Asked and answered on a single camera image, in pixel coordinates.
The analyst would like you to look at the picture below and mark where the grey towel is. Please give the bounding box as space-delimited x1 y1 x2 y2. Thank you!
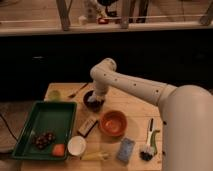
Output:
87 95 100 103

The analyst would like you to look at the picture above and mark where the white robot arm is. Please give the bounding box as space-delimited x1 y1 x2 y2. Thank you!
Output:
90 58 213 171

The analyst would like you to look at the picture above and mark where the purple bowl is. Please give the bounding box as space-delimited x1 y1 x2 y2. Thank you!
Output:
83 91 104 112

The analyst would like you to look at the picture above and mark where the orange bowl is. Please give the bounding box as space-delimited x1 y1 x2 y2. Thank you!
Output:
99 110 127 137

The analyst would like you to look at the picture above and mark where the white small bowl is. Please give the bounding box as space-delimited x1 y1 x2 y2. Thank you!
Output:
67 136 86 156

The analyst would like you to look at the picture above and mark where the green cup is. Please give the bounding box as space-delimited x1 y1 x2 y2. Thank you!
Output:
48 90 61 101

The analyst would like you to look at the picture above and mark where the blue sponge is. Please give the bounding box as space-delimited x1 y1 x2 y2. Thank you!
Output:
116 138 135 163

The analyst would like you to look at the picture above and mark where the yellow banana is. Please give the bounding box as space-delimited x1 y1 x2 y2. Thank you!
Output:
81 152 109 161

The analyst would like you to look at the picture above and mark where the red object on shelf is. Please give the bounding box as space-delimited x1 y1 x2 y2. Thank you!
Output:
98 18 109 24

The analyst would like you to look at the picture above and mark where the orange carrot piece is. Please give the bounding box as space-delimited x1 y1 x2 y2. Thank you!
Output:
52 144 65 157

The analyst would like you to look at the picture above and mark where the dark grapes bunch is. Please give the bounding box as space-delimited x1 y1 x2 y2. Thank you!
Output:
32 132 55 150

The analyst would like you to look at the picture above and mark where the green handled dish brush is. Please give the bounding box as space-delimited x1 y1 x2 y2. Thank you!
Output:
140 118 159 161

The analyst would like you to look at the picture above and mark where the black cable left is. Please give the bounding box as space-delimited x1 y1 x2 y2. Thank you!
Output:
0 113 18 155

